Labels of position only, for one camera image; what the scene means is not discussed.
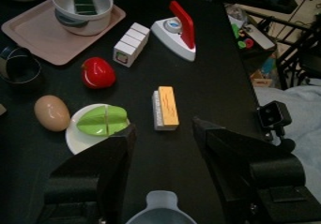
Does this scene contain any white toy iron red handle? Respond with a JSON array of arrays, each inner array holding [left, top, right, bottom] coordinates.
[[150, 0, 198, 63]]

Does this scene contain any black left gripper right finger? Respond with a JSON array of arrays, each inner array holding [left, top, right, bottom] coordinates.
[[190, 116, 321, 224]]

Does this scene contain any box of colourful toys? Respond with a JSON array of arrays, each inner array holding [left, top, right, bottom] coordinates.
[[225, 3, 278, 67]]

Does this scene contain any yellow sponge block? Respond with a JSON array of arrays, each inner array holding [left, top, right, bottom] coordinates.
[[150, 85, 181, 132]]

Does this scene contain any black camera on mount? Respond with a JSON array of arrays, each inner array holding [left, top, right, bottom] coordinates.
[[256, 100, 293, 138]]

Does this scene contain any light blue cloth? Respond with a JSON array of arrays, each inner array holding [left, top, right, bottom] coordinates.
[[252, 79, 321, 203]]

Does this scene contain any white toy pot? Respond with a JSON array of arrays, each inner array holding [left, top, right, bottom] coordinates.
[[50, 0, 115, 37]]

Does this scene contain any red toy apple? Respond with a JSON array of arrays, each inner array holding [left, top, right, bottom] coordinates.
[[80, 56, 118, 90]]

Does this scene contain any black metal frame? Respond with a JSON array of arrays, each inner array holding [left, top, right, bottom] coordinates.
[[243, 8, 321, 91]]

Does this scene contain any grey measuring cup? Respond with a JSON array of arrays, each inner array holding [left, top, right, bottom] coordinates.
[[124, 189, 198, 224]]

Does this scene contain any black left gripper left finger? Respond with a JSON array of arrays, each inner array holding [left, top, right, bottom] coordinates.
[[36, 123, 138, 224]]

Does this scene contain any white sliced toy block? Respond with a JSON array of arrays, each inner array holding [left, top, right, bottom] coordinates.
[[111, 22, 151, 68]]

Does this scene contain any green toy on white plate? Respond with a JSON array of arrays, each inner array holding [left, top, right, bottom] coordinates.
[[64, 103, 131, 156]]

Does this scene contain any green toy sliced vegetable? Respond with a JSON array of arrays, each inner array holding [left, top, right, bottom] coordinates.
[[71, 0, 99, 16]]

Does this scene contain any green toy sliced fruit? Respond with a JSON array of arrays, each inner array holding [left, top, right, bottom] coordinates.
[[75, 105, 130, 138]]

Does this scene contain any pink plastic tray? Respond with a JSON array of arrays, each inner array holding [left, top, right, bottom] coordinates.
[[0, 0, 127, 67]]

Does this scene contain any black toy cup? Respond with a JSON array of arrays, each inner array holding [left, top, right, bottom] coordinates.
[[0, 44, 43, 85]]

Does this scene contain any brown toy egg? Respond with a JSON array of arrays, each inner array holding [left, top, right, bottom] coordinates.
[[32, 95, 71, 132]]

